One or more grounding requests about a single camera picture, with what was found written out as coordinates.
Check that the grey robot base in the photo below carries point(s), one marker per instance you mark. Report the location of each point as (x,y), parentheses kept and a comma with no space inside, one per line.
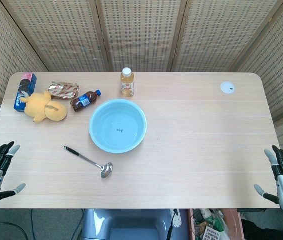
(126,225)

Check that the light blue bowl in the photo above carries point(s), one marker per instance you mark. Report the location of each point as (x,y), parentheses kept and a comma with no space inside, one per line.
(117,127)

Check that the black bag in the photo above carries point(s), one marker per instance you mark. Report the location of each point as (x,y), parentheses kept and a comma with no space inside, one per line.
(261,231)

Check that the pink bin with clutter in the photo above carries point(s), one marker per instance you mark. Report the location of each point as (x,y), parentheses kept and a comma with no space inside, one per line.
(214,226)

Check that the yellow plush toy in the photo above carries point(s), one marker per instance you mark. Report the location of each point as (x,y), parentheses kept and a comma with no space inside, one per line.
(54,111)

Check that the blue cookie box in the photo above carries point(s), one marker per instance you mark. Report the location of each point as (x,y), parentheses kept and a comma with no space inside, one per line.
(25,85)

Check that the gold foil snack packet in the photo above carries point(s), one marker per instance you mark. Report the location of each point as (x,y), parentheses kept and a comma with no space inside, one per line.
(62,90)

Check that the white power strip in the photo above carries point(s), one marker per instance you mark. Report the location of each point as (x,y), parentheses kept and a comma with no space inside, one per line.
(177,220)

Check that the small cola bottle blue label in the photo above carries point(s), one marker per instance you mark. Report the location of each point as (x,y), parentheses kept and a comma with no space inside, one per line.
(84,100)

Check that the yellow juice bottle white cap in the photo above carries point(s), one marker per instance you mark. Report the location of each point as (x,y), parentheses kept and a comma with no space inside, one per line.
(127,86)

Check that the bamboo folding screen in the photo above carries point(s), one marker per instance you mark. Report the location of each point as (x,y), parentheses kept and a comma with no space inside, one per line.
(141,35)

